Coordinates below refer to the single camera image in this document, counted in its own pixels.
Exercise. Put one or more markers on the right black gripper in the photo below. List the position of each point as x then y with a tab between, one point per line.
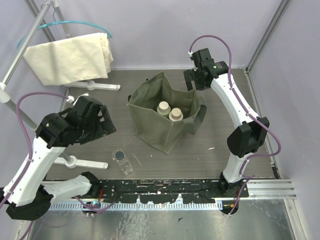
189	75

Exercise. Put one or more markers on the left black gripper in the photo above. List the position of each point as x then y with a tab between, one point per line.
100	122

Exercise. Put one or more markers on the cream bottle with beige cap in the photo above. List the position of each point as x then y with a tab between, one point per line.
176	115

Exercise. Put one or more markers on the green bottle with beige cap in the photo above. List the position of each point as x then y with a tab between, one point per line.
163	109

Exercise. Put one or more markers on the olive green canvas bag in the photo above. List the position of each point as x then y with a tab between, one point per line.
157	130

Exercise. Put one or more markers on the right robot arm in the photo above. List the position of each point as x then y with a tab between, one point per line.
250	129

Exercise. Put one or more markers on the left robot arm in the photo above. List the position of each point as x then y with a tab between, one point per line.
26	197

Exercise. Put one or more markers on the cream canvas cloth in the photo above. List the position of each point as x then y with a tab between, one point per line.
81	58

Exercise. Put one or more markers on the clear bottle with dark cap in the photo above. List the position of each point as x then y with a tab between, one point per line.
123	162

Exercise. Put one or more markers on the white metal clothes rack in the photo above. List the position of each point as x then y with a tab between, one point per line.
15	23

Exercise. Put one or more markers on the teal clothes hanger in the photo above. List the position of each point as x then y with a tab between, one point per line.
65	22

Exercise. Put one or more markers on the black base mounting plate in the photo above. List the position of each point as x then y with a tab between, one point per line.
160	191

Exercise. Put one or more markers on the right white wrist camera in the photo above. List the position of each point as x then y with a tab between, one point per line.
192	59

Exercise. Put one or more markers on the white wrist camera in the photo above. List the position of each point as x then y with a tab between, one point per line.
192	59
72	100

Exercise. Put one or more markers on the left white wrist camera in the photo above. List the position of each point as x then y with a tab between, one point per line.
72	100

